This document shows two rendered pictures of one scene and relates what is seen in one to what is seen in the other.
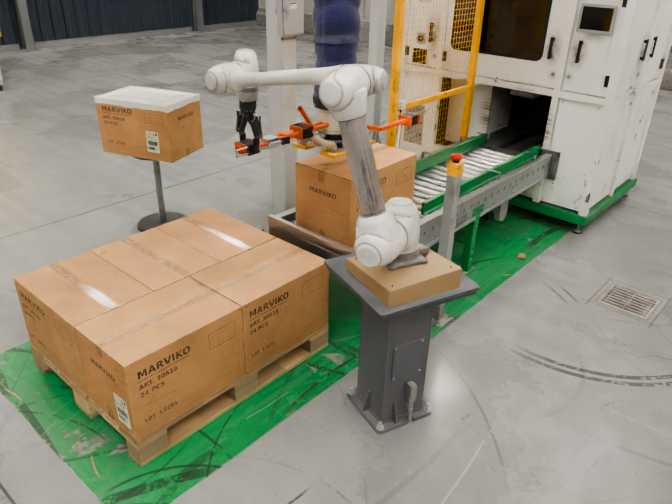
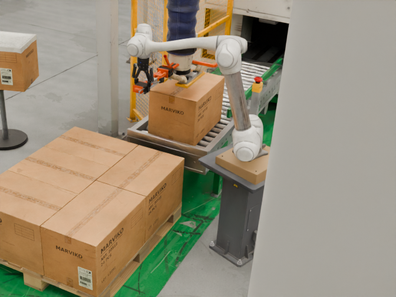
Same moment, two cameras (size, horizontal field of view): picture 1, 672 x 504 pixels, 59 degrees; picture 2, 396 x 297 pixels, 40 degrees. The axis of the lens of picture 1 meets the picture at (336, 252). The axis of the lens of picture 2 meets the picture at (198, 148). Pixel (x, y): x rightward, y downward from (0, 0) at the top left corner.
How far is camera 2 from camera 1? 1.42 m
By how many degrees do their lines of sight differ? 17
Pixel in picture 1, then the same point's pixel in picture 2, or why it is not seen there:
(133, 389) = (98, 261)
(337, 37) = (188, 7)
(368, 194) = (243, 116)
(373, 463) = (244, 284)
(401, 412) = (249, 251)
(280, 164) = (106, 86)
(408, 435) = not seen: hidden behind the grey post
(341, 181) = (188, 102)
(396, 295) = (259, 177)
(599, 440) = not seen: hidden behind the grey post
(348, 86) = (236, 55)
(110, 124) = not seen: outside the picture
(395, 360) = (249, 218)
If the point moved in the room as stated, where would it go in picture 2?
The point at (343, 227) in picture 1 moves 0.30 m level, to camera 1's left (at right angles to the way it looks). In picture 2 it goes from (189, 133) to (151, 136)
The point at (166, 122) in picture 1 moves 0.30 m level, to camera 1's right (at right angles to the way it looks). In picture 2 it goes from (20, 60) to (56, 59)
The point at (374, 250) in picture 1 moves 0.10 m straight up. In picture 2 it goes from (250, 151) to (251, 136)
